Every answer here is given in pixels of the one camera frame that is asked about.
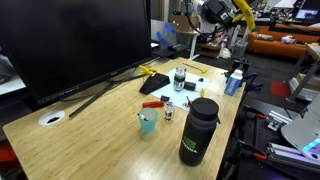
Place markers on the grey white machine housing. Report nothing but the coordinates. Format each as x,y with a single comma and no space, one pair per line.
300,133

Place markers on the tiny black object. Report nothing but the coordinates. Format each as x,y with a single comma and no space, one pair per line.
200,79

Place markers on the marker pen in cup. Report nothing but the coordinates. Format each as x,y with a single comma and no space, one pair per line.
142,116

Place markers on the tall clear glass bottle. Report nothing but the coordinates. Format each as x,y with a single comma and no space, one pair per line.
179,80

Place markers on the black felt eraser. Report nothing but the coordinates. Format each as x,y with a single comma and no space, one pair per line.
190,86

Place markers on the orange sofa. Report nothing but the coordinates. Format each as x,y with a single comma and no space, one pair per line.
276,46

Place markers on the small clear glass jar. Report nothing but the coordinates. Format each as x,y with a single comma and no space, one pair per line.
169,111

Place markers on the short aluminium bracket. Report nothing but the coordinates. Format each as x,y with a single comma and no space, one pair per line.
276,121

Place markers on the teal plastic cup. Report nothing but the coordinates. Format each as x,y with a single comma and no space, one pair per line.
147,123

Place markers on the red floor mat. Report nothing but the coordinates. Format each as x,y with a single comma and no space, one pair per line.
280,89

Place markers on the black wedge tool holder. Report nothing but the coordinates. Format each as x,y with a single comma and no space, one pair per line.
155,83

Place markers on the small yellow piece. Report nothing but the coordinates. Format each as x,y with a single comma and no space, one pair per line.
202,92

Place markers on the laptop screen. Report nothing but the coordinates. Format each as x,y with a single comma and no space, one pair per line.
306,14

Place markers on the black clamp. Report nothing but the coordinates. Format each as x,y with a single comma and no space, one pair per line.
238,66

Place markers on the blue clamp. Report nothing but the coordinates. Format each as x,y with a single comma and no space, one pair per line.
251,83

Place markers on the large black computer monitor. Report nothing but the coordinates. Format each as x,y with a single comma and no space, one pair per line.
73,43

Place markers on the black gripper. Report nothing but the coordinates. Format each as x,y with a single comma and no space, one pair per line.
216,10

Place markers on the black water bottle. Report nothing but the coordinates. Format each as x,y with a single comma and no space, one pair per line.
196,140

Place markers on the black monitor stand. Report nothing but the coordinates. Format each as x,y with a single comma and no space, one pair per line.
90,102

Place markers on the white paper mat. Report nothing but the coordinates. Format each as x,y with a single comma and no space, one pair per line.
176,96

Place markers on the white board with blue tape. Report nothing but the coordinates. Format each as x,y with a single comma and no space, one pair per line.
165,33

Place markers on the thin rod with yellow end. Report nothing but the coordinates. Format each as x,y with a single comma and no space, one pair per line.
195,67

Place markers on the small black square block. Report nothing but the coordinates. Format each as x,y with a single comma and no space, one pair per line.
165,98

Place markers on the long aluminium extrusion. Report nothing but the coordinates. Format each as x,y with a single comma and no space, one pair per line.
286,151

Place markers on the blue and white carton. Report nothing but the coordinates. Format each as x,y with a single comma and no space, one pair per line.
233,83

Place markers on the cardboard box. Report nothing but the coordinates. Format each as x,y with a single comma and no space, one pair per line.
183,22

